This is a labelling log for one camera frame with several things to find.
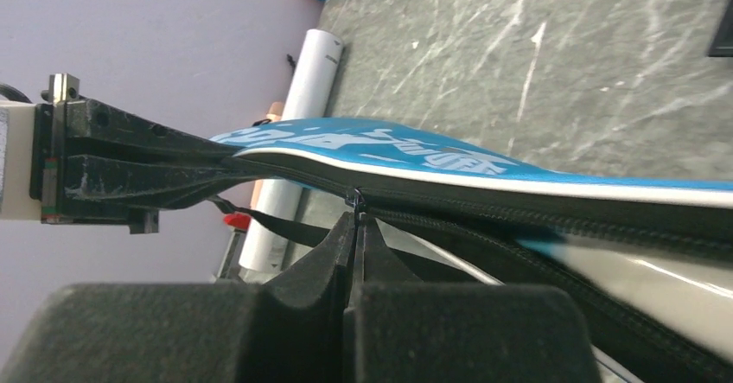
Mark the grey aluminium frame bracket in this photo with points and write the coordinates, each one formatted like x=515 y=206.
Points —
x=229 y=266

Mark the white shuttlecock tube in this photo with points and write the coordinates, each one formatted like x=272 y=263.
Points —
x=308 y=97

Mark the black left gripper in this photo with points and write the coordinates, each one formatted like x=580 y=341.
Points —
x=120 y=162

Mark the blue racket bag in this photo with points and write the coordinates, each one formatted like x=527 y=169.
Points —
x=430 y=183

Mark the black white chessboard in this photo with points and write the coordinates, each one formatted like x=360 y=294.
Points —
x=721 y=42

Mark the blue racket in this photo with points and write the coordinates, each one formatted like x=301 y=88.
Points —
x=692 y=296

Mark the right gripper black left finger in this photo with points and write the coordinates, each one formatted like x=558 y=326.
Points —
x=287 y=330

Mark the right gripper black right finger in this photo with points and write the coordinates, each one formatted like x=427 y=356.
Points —
x=398 y=328

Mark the red clamp knob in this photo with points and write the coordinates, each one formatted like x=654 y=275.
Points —
x=237 y=221

